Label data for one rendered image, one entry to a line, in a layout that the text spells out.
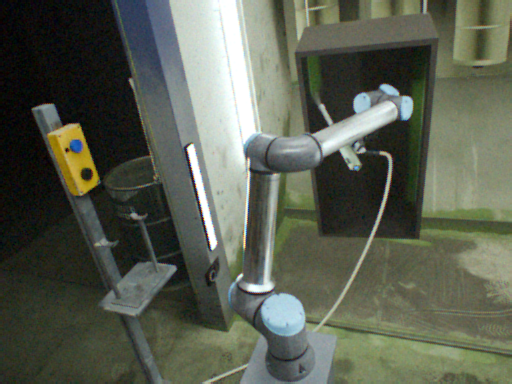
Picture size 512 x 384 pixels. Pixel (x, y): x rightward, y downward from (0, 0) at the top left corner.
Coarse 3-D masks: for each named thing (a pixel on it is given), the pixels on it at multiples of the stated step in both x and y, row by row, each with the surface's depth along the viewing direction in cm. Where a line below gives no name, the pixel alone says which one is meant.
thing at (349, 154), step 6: (324, 108) 209; (324, 114) 206; (330, 120) 202; (348, 144) 188; (342, 150) 188; (348, 150) 185; (366, 150) 191; (372, 150) 193; (378, 150) 194; (348, 156) 183; (354, 156) 182; (348, 162) 181; (354, 162) 179; (360, 162) 181; (354, 168) 181
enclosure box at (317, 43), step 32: (320, 32) 188; (352, 32) 179; (384, 32) 172; (416, 32) 165; (320, 64) 210; (352, 64) 206; (384, 64) 202; (416, 64) 199; (352, 96) 218; (416, 96) 210; (320, 128) 236; (384, 128) 226; (416, 128) 222; (384, 160) 241; (416, 160) 236; (320, 192) 254; (352, 192) 263; (384, 192) 257; (416, 192) 244; (320, 224) 240; (352, 224) 250; (384, 224) 244; (416, 224) 223
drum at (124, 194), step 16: (112, 192) 260; (128, 192) 255; (144, 192) 255; (160, 192) 260; (128, 208) 261; (144, 208) 260; (160, 208) 264; (128, 224) 269; (160, 224) 268; (128, 240) 280; (144, 240) 272; (160, 240) 273; (176, 240) 279; (144, 256) 280; (160, 256) 279; (176, 256) 283; (176, 272) 288
